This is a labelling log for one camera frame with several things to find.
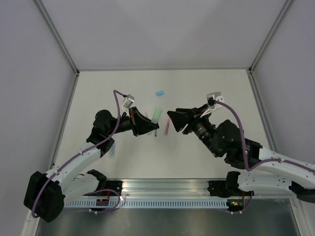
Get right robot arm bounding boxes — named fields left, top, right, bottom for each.
left=167, top=106, right=315, bottom=203

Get pink highlighter pen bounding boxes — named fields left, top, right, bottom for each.
left=164, top=118, right=170, bottom=136

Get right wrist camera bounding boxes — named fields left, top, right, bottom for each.
left=201, top=91, right=224, bottom=117

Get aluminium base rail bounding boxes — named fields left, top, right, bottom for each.
left=106, top=178, right=225, bottom=199

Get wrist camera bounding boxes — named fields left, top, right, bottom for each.
left=122, top=94, right=135, bottom=114
left=201, top=91, right=224, bottom=117

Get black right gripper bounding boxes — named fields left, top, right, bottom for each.
left=167, top=103, right=221, bottom=157

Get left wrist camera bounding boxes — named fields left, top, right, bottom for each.
left=122, top=94, right=135, bottom=114

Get light blue highlighter cap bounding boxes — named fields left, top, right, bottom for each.
left=156, top=90, right=164, bottom=96

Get blue highlighter pen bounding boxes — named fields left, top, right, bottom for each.
left=109, top=144, right=115, bottom=159

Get white slotted cable duct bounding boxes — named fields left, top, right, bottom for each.
left=65, top=197, right=228, bottom=209

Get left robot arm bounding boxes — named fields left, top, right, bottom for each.
left=24, top=107, right=161, bottom=223

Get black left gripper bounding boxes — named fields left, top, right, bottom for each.
left=107, top=107, right=159, bottom=137

